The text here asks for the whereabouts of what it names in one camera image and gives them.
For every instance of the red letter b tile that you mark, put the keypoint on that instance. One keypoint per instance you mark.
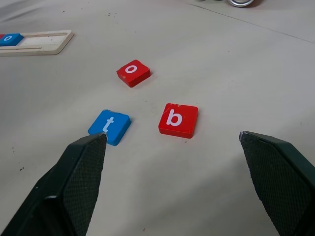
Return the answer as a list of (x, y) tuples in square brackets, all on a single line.
[(178, 120)]

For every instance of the blue letter o tile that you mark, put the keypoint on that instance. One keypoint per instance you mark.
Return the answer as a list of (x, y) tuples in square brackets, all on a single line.
[(11, 39)]

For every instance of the blue letter t tile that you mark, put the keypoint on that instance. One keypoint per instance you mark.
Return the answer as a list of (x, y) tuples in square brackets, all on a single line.
[(115, 125)]

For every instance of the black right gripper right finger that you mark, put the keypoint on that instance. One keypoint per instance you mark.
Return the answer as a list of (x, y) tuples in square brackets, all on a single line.
[(278, 182)]

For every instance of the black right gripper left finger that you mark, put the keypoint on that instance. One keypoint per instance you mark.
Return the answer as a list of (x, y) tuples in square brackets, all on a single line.
[(73, 186)]

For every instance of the silver metal can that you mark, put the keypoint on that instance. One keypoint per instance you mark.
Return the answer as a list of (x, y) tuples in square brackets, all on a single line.
[(240, 2)]

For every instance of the red letter o tile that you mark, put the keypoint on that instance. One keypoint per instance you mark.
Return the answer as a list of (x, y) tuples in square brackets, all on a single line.
[(134, 73)]

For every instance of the wooden letter tray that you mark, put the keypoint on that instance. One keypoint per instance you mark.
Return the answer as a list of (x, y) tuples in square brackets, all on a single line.
[(44, 43)]

